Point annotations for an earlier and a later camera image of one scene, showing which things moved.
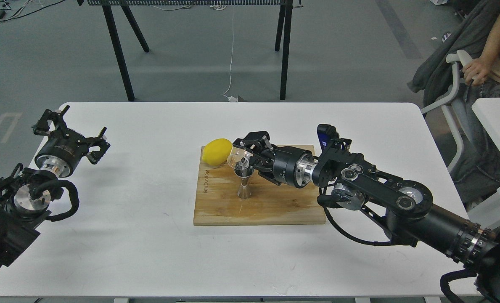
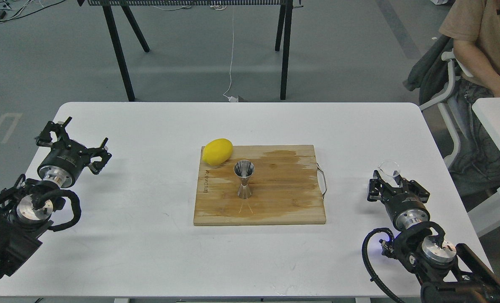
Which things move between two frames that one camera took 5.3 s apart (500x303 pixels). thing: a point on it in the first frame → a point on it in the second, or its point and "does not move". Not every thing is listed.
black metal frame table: [284, 24] does not move
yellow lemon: [216, 151] does not move
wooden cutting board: [217, 203] does not move
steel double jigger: [244, 192] does not move
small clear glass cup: [238, 158] → [389, 170]
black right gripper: [292, 165] → [406, 210]
